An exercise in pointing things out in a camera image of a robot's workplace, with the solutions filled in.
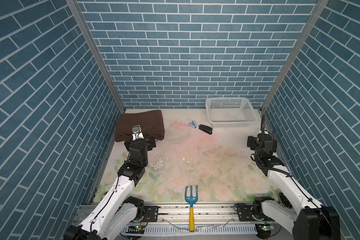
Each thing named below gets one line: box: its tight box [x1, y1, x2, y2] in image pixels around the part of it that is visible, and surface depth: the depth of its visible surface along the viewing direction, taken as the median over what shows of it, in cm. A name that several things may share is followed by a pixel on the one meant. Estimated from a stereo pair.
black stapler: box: [198, 124, 213, 135], surface depth 110 cm
